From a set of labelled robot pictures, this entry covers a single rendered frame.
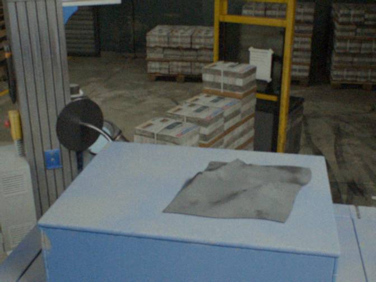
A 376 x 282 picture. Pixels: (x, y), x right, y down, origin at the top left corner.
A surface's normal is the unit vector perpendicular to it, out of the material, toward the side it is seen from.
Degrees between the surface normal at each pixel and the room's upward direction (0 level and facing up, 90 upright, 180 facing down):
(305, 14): 90
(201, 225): 0
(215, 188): 32
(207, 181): 55
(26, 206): 90
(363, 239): 0
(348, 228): 0
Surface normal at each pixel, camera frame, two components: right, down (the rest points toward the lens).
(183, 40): -0.19, 0.37
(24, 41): 0.43, 0.34
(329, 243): 0.00, -0.93
